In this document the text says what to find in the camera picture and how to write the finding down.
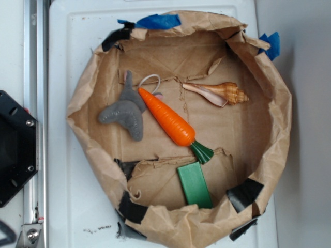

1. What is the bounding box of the brown spiral sea shell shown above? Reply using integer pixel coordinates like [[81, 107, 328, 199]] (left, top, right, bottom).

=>
[[182, 82, 249, 107]]

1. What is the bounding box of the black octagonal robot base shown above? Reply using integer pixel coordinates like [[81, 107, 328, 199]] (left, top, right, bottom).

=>
[[1, 90, 37, 207]]

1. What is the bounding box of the orange plastic toy carrot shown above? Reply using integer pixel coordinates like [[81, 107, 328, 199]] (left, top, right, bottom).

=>
[[138, 88, 214, 164]]

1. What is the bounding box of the brown paper bag bin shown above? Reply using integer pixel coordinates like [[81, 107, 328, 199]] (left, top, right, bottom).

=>
[[67, 11, 292, 247]]

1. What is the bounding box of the grey plush toy mouse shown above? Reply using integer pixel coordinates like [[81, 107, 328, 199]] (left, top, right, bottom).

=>
[[98, 71, 147, 142]]

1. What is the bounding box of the green rectangular wooden block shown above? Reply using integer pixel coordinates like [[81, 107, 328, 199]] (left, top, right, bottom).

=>
[[177, 162, 213, 209]]

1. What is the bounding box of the black tape bottom left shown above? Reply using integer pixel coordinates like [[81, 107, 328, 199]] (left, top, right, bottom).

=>
[[115, 191, 148, 240]]

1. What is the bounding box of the black tape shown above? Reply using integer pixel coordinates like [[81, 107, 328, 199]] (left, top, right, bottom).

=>
[[115, 191, 148, 240], [101, 22, 135, 52], [226, 178, 264, 213]]

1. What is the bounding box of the black tape top left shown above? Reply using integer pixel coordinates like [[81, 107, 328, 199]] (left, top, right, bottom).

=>
[[101, 22, 135, 52]]

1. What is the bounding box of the blue tape top piece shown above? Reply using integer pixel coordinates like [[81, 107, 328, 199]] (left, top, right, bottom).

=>
[[117, 14, 182, 30]]

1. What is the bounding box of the blue tape piece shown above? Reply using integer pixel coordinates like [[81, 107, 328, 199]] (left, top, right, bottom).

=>
[[117, 14, 182, 30], [258, 32, 280, 61]]

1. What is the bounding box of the black tape bottom right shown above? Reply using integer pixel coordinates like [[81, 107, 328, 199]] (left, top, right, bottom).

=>
[[226, 178, 264, 213]]

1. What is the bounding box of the white plastic tray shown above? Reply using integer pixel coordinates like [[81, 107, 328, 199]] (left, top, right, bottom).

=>
[[47, 0, 279, 248]]

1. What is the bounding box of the black tape lower right edge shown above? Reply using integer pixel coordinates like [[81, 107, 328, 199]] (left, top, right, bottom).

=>
[[229, 218, 258, 241]]

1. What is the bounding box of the blue tape right piece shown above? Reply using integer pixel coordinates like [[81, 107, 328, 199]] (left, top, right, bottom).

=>
[[258, 32, 280, 61]]

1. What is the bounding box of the aluminium extrusion rail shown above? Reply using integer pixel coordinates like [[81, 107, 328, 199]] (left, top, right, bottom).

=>
[[23, 1, 51, 247]]

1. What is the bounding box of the metal corner bracket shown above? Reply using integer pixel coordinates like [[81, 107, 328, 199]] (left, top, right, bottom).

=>
[[16, 223, 42, 248]]

